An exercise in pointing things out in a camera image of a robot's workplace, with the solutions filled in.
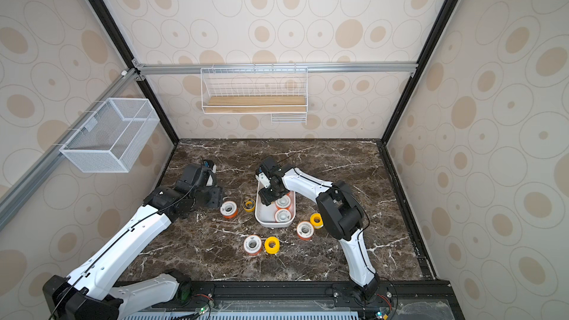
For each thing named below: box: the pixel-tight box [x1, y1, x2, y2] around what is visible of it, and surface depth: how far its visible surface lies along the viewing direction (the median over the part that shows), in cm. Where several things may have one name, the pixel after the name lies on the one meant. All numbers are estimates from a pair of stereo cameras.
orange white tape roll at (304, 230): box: [296, 220, 315, 241], surface depth 89 cm
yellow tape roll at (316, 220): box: [309, 212, 324, 229], surface depth 91 cm
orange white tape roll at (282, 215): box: [274, 208, 292, 223], surface depth 92 cm
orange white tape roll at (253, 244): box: [243, 234, 264, 257], surface depth 85 cm
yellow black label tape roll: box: [242, 198, 256, 213], surface depth 96 cm
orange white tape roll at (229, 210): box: [220, 200, 239, 220], surface depth 94 cm
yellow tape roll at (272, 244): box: [264, 236, 281, 255], surface depth 85 cm
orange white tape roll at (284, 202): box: [274, 192, 292, 210], surface depth 95 cm
